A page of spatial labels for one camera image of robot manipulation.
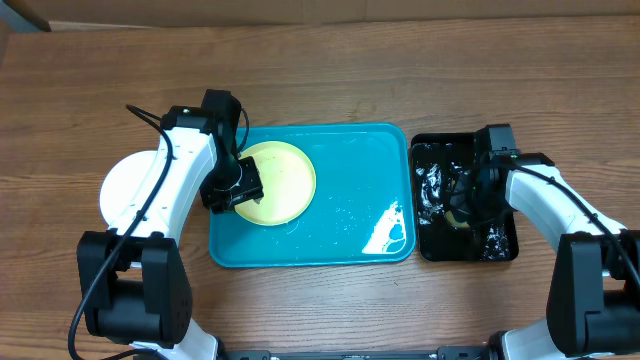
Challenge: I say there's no yellow green sponge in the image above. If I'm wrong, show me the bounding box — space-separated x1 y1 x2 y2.
444 210 470 229

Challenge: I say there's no light green plate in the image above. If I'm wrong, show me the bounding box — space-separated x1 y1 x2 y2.
235 141 316 226

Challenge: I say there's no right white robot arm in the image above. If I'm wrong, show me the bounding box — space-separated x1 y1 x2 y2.
441 152 639 359

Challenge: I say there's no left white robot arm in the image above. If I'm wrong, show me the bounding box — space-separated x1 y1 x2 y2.
67 105 263 359

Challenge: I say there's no black plastic tray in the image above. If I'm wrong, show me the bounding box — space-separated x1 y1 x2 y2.
410 133 519 262

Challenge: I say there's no teal plastic tray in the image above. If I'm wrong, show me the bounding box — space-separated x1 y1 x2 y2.
209 123 416 268

